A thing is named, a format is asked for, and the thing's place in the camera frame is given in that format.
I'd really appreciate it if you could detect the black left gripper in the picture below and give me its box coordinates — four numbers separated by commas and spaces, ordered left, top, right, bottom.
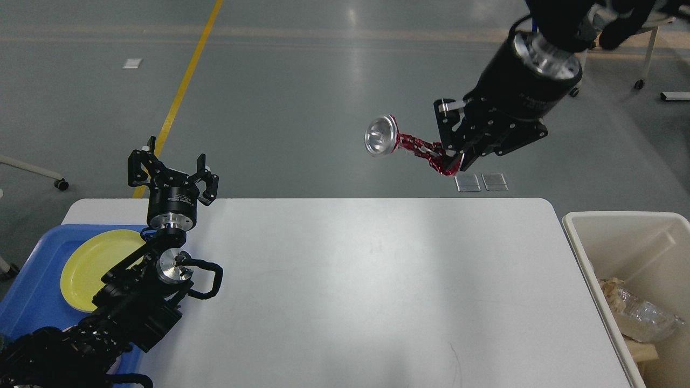
127, 136, 219, 231

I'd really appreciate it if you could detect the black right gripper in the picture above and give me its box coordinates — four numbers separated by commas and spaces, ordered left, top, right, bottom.
433, 31, 582, 174

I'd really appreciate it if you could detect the crushed red can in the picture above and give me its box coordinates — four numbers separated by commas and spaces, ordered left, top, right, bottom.
364, 115, 464, 176

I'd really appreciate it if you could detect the yellow plastic plate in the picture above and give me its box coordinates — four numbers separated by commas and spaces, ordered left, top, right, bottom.
59, 229, 144, 313

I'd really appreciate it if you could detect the brown paper ball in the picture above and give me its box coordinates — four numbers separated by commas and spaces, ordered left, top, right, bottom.
597, 277, 625, 304

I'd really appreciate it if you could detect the clear plastic bottle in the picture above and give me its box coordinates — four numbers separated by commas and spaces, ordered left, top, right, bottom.
607, 289, 687, 343

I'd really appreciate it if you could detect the brown paper bag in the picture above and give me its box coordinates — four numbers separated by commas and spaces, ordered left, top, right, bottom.
626, 341, 659, 363

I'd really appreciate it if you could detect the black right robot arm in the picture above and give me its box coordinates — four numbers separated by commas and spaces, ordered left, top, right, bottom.
429, 1, 688, 175

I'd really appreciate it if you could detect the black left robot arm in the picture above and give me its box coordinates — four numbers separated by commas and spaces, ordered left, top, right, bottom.
2, 136, 224, 387

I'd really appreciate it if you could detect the floor outlet plate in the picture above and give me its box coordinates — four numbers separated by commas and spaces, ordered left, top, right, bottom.
481, 174, 509, 191
455, 174, 481, 192

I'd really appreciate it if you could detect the white caster leg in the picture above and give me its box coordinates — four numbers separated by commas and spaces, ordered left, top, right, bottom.
1, 155, 70, 191

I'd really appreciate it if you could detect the blue plastic tray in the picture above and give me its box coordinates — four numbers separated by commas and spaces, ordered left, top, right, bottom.
0, 224, 149, 388

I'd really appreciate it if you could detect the white office chair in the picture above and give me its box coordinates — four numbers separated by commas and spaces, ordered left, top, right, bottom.
589, 9, 676, 90

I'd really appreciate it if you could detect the beige plastic bin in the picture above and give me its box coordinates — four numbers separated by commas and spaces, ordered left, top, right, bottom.
562, 211, 689, 387

